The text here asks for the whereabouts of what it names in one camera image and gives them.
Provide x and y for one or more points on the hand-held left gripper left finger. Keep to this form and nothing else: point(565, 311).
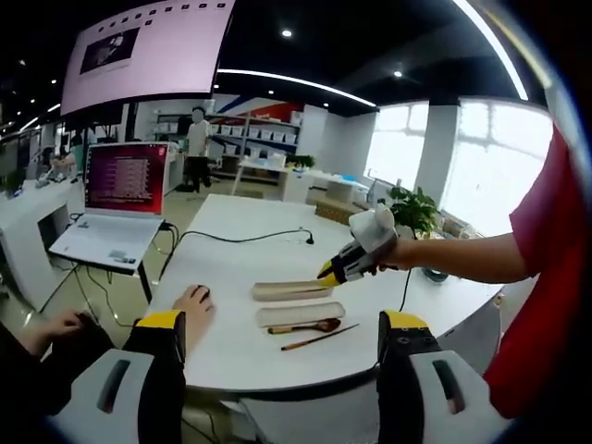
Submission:
point(148, 393)

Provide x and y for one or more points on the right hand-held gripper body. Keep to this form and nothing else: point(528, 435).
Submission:
point(374, 231)

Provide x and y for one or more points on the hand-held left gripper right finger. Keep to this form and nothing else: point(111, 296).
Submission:
point(407, 393)

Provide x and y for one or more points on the dark wooden spoon utensil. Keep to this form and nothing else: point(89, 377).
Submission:
point(329, 324)

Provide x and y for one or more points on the person's right hand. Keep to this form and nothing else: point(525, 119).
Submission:
point(407, 254)

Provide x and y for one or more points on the green potted plant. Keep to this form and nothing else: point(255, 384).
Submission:
point(411, 208)

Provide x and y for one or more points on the brown cardboard box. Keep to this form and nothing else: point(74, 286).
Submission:
point(330, 210)

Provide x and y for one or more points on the dark tape roll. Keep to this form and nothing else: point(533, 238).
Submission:
point(435, 275)

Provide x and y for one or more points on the bright window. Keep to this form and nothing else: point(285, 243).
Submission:
point(398, 143)
point(495, 166)

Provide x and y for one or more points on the small green background plant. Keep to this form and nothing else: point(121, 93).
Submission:
point(300, 161)

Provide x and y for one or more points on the shelf of white storage bins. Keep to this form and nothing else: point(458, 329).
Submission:
point(259, 131)

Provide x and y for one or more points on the long ceiling light strip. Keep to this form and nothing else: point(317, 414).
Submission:
point(495, 46)
point(296, 82)

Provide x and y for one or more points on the person in red shirt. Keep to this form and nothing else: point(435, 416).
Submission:
point(546, 231)

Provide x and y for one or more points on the white side desk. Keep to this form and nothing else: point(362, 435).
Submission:
point(28, 217)

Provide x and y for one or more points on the white laptop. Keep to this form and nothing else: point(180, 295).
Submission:
point(125, 176)

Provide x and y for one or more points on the large hanging monitor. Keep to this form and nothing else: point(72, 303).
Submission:
point(152, 60)

